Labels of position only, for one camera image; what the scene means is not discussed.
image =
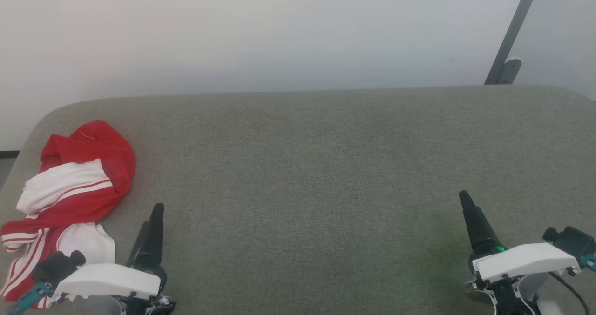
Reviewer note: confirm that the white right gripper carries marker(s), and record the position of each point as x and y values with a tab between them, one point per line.
526	259

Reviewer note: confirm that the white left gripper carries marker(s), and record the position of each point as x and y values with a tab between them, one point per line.
107	280

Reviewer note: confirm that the red and white jersey shirt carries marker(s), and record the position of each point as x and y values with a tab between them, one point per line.
93	166

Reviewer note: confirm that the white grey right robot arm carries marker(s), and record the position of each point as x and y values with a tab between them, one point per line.
535	291

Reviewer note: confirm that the grey fabric sofa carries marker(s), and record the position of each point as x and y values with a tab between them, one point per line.
307	189

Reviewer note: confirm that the black baseboard strip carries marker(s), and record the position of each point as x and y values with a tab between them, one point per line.
8	154

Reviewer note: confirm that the grey slanted metal bar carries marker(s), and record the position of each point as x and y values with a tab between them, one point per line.
514	29

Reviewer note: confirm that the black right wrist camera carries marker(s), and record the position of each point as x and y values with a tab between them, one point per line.
575	241

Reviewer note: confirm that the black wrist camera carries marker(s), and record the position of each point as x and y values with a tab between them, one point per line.
56	267
575	241

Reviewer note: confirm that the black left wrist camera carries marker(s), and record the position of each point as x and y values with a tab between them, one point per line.
56	267

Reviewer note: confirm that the teal right camera connector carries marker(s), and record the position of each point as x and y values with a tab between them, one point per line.
589	261

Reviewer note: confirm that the teal camera connector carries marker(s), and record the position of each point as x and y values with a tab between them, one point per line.
30	297
589	261

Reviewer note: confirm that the teal left camera connector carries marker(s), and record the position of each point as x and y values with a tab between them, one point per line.
30	297

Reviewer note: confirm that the grey metal bar bracket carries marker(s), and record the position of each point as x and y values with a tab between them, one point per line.
510	70

